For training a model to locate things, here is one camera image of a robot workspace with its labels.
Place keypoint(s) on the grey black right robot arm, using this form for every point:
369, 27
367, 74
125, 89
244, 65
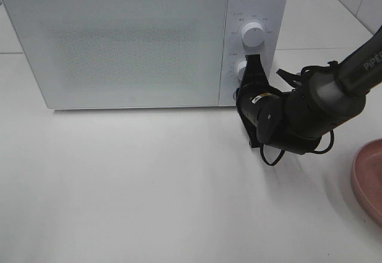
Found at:
322, 98

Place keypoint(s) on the pink round plate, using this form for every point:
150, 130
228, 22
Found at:
366, 179

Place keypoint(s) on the white microwave oven body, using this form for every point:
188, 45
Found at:
253, 3

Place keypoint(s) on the white microwave door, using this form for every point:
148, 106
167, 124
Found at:
101, 54

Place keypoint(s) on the white lower timer knob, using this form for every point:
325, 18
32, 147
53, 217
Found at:
240, 69

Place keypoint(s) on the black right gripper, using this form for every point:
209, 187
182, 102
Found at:
260, 106

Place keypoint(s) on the white upper power knob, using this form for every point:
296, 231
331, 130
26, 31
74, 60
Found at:
253, 33

